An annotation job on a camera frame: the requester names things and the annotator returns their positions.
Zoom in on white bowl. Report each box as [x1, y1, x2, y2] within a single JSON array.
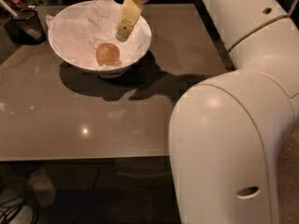
[[47, 0, 152, 79]]

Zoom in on black cables on floor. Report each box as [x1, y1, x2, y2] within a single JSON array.
[[0, 189, 41, 224]]

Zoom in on white cloth under table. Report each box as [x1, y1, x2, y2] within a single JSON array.
[[28, 168, 56, 208]]

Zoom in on white paper liner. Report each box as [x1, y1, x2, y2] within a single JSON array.
[[45, 0, 151, 71]]

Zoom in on black mesh pen holder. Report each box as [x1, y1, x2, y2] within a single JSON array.
[[12, 9, 47, 45]]

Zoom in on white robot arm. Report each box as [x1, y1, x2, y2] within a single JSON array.
[[168, 0, 299, 224]]

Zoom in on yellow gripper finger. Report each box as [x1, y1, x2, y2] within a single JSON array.
[[116, 0, 143, 42]]

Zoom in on items in pen holder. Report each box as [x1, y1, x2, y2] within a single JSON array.
[[0, 0, 31, 21]]

